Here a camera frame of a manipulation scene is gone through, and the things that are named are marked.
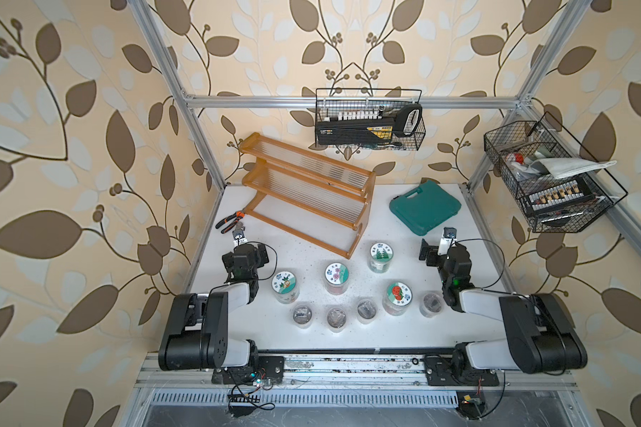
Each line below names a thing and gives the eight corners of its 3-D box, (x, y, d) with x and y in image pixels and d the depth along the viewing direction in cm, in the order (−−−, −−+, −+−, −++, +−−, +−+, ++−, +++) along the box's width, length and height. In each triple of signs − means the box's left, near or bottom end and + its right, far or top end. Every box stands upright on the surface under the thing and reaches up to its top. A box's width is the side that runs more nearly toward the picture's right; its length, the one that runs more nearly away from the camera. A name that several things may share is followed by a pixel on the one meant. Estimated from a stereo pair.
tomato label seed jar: (383, 316, 86) (388, 306, 79) (380, 292, 91) (384, 281, 84) (408, 316, 86) (415, 306, 79) (404, 292, 91) (410, 281, 84)
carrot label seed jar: (274, 304, 89) (269, 294, 82) (277, 282, 94) (272, 270, 87) (298, 304, 89) (295, 294, 82) (300, 282, 94) (297, 270, 87)
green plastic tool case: (421, 238, 104) (424, 232, 101) (387, 207, 114) (388, 200, 111) (462, 210, 113) (466, 203, 110) (426, 183, 124) (429, 177, 120)
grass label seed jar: (369, 273, 96) (372, 261, 89) (367, 255, 101) (370, 242, 94) (390, 273, 96) (394, 261, 89) (387, 254, 101) (391, 242, 94)
